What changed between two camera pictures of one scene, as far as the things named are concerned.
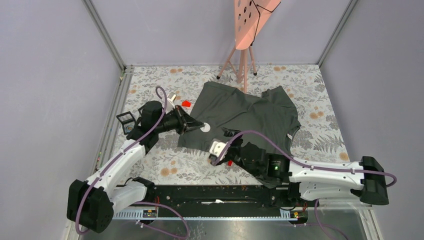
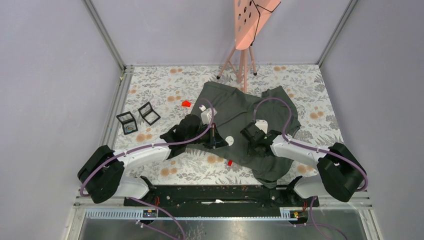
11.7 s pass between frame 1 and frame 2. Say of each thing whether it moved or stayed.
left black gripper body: moved
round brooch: moved
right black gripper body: moved
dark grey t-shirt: stayed
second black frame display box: stayed
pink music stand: stayed
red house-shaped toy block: stayed
